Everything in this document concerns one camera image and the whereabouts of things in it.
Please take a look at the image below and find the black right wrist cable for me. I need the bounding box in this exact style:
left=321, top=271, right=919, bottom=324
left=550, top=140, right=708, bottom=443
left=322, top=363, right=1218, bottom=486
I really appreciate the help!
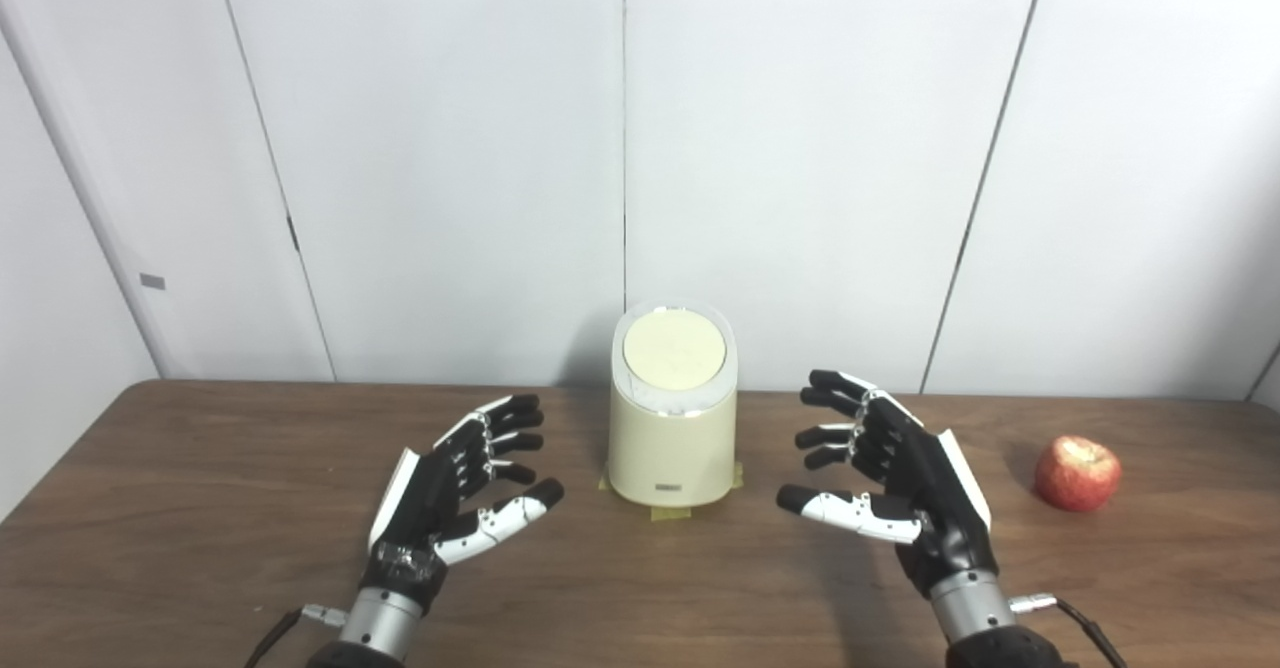
left=1008, top=594, right=1129, bottom=668

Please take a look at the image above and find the cream round bin lid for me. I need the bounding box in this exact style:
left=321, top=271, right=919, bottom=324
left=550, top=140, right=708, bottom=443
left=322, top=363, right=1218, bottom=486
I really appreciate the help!
left=622, top=308, right=728, bottom=392

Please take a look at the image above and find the cream-colored round bin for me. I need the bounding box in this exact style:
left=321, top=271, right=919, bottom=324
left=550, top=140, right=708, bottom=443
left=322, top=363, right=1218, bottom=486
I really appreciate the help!
left=607, top=300, right=739, bottom=509

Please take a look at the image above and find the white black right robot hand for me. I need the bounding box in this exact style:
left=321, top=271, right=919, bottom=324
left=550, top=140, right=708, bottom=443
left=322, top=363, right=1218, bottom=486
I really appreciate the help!
left=777, top=369, right=1001, bottom=599

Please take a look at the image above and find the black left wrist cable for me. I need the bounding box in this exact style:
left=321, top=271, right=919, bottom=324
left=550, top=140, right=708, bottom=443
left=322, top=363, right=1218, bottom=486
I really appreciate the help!
left=243, top=603, right=351, bottom=668

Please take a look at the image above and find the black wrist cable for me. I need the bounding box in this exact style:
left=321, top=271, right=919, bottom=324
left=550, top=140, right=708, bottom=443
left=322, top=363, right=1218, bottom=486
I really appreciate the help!
left=243, top=603, right=351, bottom=668
left=1008, top=594, right=1129, bottom=668

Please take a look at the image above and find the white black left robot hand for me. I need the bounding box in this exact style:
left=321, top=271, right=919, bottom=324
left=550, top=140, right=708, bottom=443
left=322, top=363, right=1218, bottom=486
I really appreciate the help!
left=360, top=394, right=566, bottom=614

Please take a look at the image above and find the red apple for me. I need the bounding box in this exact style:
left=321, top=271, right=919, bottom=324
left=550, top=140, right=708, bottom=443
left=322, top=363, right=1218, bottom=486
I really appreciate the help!
left=1034, top=435, right=1123, bottom=513

